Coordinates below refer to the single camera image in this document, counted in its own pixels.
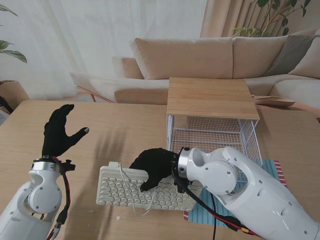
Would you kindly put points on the beige curtain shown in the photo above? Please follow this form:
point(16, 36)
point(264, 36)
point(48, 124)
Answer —
point(225, 17)

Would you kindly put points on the black tripod stand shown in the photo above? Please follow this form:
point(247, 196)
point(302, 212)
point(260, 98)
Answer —
point(5, 105)

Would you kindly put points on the blue striped mouse pad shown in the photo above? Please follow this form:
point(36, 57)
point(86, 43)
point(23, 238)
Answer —
point(272, 170)

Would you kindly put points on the cream keyboard with round keys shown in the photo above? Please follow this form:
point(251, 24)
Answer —
point(112, 190)

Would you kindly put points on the tall green leafy plant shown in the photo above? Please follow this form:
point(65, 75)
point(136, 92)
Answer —
point(272, 17)

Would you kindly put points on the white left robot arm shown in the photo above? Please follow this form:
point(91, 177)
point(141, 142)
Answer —
point(37, 195)

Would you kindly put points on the green plant in beige pot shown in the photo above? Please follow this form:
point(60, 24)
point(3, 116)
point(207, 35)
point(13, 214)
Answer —
point(15, 53)

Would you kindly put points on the beige sofa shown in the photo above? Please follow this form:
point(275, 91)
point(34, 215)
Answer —
point(187, 60)

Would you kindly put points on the beige plant pot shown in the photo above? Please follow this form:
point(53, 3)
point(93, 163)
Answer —
point(13, 91)

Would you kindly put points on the white sheer curtain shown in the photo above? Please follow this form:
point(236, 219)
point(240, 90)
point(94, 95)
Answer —
point(87, 45)

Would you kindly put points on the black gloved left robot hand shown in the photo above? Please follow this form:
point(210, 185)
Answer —
point(55, 137)

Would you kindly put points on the gray cushion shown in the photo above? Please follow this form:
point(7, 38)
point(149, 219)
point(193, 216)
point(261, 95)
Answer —
point(290, 55)

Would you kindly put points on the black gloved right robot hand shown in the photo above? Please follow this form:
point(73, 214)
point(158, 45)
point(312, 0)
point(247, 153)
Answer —
point(157, 165)

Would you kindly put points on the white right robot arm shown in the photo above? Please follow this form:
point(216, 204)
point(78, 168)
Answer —
point(250, 190)

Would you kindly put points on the wooden dish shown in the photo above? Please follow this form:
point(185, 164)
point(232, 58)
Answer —
point(275, 101)

